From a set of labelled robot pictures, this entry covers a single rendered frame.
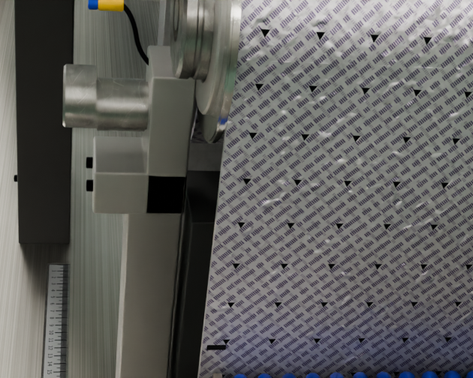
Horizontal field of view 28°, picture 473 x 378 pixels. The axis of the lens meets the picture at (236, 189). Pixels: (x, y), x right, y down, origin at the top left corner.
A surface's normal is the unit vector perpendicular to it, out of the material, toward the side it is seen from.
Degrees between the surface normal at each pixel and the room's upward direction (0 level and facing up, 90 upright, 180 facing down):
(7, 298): 0
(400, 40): 78
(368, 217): 90
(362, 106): 90
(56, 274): 0
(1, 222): 0
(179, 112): 90
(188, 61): 115
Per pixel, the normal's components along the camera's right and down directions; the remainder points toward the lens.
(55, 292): 0.11, -0.85
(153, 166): 0.14, 0.52
